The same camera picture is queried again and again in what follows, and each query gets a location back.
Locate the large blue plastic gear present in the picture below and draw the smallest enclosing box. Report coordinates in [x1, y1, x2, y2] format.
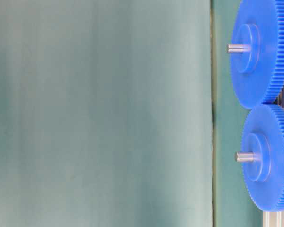
[230, 0, 284, 109]

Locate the bare steel shaft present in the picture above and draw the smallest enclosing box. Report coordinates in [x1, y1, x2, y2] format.
[234, 152, 255, 162]

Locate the steel shaft through large gear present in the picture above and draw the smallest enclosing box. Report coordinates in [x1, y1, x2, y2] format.
[227, 44, 250, 54]

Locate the small blue plastic gear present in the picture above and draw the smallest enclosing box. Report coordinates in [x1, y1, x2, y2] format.
[241, 104, 284, 212]

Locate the green table mat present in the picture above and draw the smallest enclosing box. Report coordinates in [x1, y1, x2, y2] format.
[210, 0, 262, 227]

